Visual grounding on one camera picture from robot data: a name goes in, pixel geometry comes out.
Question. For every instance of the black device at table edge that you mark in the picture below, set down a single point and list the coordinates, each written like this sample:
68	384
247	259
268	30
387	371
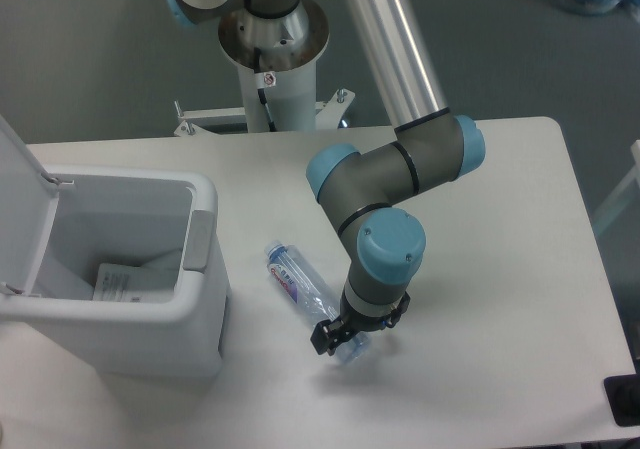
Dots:
623	396

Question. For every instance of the white plastic pouch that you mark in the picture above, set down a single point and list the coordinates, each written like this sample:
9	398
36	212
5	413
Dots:
120	283

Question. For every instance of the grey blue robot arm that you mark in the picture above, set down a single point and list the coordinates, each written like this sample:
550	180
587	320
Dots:
360	193

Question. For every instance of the white frame at right edge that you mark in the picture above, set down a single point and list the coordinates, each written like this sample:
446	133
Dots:
622	195

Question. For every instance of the white trash can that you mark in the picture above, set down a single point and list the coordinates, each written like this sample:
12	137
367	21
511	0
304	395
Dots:
60	223

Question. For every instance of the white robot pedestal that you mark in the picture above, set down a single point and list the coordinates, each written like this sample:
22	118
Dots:
276	62

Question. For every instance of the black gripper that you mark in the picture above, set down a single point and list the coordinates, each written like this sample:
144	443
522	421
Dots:
328	335

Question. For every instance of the clear plastic water bottle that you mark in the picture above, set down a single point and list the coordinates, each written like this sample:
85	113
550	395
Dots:
305	286

